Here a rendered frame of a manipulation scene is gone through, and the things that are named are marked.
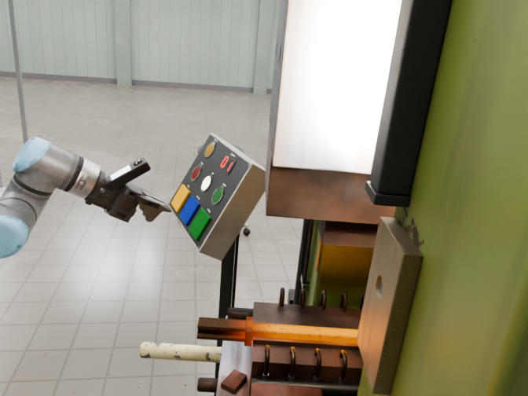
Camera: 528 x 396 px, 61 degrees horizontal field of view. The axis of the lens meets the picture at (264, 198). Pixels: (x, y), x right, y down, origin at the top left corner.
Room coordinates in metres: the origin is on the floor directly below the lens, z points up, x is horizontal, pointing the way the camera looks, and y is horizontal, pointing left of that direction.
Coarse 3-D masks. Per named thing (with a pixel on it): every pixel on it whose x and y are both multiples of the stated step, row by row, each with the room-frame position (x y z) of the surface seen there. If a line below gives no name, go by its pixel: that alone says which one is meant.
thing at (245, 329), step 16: (208, 320) 0.71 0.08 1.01; (224, 320) 0.72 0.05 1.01; (240, 320) 0.72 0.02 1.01; (208, 336) 0.69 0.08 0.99; (224, 336) 0.70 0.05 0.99; (240, 336) 0.70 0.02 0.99; (272, 336) 0.70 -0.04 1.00; (288, 336) 0.70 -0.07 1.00; (304, 336) 0.70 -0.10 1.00; (320, 336) 0.70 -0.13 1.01; (336, 336) 0.70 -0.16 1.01; (352, 336) 0.71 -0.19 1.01
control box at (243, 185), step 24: (216, 144) 1.35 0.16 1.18; (192, 168) 1.38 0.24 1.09; (216, 168) 1.26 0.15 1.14; (240, 168) 1.16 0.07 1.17; (264, 168) 1.22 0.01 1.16; (192, 192) 1.29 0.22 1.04; (240, 192) 1.12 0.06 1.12; (216, 216) 1.11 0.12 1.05; (240, 216) 1.12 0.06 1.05; (192, 240) 1.13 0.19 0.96; (216, 240) 1.09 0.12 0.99
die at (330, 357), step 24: (264, 312) 0.78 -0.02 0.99; (288, 312) 0.81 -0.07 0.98; (312, 312) 0.81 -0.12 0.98; (336, 312) 0.82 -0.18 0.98; (360, 312) 0.83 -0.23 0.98; (264, 360) 0.64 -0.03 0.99; (288, 360) 0.65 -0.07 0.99; (312, 360) 0.65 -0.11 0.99; (336, 360) 0.66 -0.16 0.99; (360, 360) 0.66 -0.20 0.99
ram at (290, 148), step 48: (288, 0) 0.59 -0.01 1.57; (336, 0) 0.59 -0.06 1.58; (384, 0) 0.59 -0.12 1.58; (288, 48) 0.59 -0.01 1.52; (336, 48) 0.59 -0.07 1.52; (384, 48) 0.59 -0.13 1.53; (288, 96) 0.59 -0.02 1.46; (336, 96) 0.59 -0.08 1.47; (288, 144) 0.59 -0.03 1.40; (336, 144) 0.59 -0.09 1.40
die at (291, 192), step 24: (288, 168) 0.64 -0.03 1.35; (288, 192) 0.64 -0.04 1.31; (312, 192) 0.64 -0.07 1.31; (336, 192) 0.64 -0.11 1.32; (360, 192) 0.64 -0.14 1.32; (288, 216) 0.64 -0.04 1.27; (312, 216) 0.64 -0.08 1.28; (336, 216) 0.64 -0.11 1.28; (360, 216) 0.64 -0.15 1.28; (384, 216) 0.64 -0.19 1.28
